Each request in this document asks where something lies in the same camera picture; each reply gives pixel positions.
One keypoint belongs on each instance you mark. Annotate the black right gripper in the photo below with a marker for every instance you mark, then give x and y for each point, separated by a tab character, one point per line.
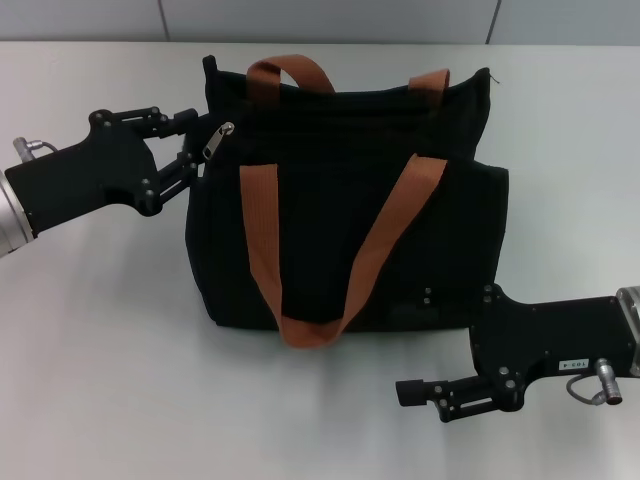
550	335

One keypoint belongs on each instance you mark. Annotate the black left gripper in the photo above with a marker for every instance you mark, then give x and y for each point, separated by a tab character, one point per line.
85	175

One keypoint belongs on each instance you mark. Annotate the silver left arm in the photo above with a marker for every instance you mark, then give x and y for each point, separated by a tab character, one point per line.
12	220

